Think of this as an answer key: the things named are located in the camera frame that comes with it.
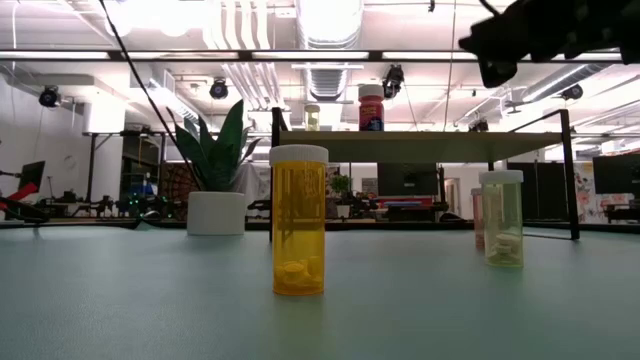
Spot red medicine bottle white cap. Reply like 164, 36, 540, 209
357, 83, 386, 133

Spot pale green medicine bottle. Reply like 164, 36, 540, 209
478, 169, 525, 269
304, 103, 322, 133

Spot pink medicine bottle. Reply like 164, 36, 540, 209
470, 187, 486, 250

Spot orange medicine bottle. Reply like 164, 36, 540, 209
268, 144, 330, 297

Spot wooden shelf black legs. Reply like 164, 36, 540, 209
268, 106, 582, 244

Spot black ceiling spotlight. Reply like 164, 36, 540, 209
382, 63, 406, 100
560, 83, 585, 102
208, 78, 230, 101
38, 85, 60, 109

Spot black partition panel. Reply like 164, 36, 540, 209
506, 160, 570, 222

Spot black screen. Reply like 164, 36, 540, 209
592, 152, 640, 196
377, 162, 440, 197

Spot floral poster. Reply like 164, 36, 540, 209
573, 162, 609, 225

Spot red table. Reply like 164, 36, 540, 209
377, 196, 435, 210

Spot small potted plant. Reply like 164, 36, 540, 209
329, 173, 354, 220

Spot white draped cloth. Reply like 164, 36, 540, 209
233, 162, 272, 207

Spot green snake plant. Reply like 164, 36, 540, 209
166, 98, 262, 194

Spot white plant pot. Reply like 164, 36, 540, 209
186, 190, 248, 237

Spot patterned cloth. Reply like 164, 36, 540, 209
160, 162, 190, 220

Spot green table mat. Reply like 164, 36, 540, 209
0, 227, 640, 360

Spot small black monitor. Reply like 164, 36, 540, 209
18, 159, 47, 194

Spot red bar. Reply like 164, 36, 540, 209
0, 182, 40, 211

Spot silver ventilation duct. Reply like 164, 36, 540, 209
294, 0, 366, 103

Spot black table frame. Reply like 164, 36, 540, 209
0, 218, 640, 234

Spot black overhead frame bar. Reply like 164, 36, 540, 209
0, 48, 640, 65

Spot black cable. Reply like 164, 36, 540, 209
97, 0, 204, 194

